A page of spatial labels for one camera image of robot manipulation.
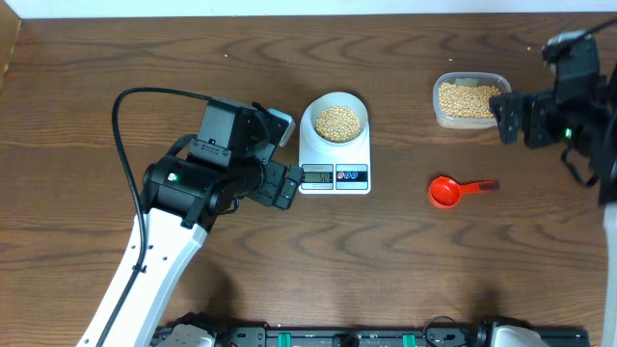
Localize red plastic measuring scoop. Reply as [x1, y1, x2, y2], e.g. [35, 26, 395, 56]
[427, 176, 500, 209]

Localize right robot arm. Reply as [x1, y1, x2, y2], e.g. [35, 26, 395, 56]
[489, 63, 616, 347]

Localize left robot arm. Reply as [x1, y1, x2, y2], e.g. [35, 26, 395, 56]
[79, 98, 303, 346]

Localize white digital kitchen scale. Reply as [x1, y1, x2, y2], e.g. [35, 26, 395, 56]
[299, 111, 372, 195]

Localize soybeans in grey bowl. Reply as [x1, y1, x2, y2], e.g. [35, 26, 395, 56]
[315, 106, 362, 143]

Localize grey round bowl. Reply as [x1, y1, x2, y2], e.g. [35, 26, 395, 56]
[303, 92, 369, 146]

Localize clear plastic container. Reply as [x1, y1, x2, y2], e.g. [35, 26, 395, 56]
[433, 72, 512, 130]

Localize pile of soybeans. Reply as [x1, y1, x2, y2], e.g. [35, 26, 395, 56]
[439, 83, 501, 119]

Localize black right camera cable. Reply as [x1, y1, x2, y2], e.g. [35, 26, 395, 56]
[559, 144, 601, 189]

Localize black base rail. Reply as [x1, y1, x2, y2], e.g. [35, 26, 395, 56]
[149, 311, 590, 347]

